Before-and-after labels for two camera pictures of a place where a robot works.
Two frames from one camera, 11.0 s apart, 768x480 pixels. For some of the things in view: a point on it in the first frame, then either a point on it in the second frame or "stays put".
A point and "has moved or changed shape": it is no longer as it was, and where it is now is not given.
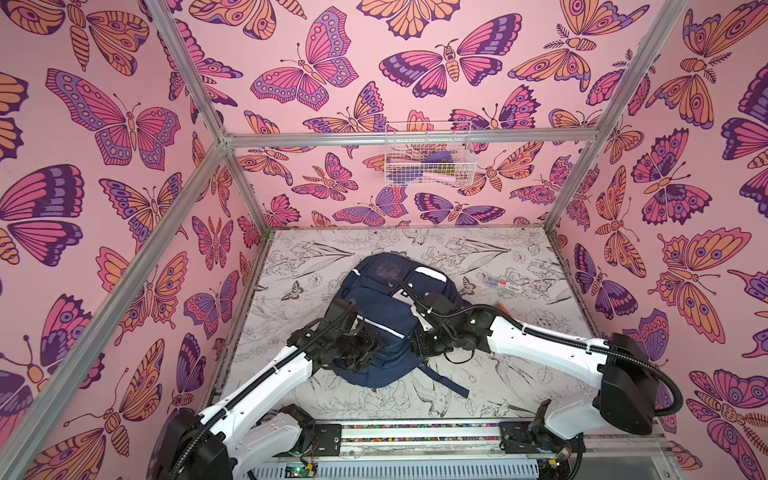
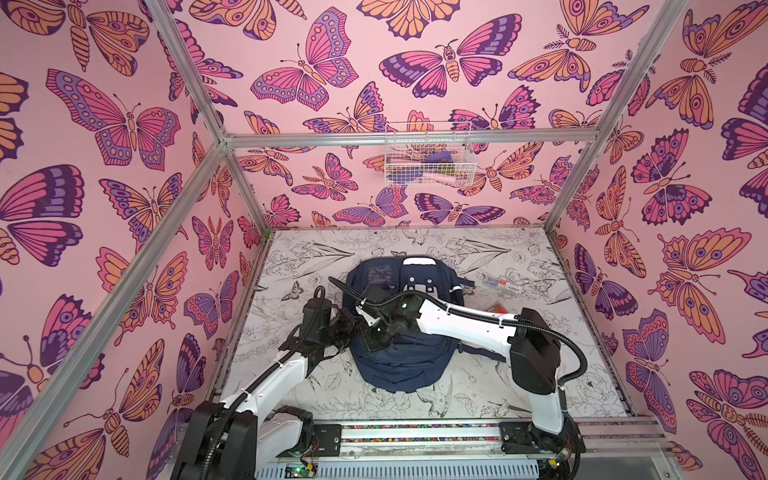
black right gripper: [428, 342] → [372, 315]
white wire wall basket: [429, 154] stays put
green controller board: [300, 470] stays put
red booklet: [500, 307] stays put
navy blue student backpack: [387, 290] has moved or changed shape
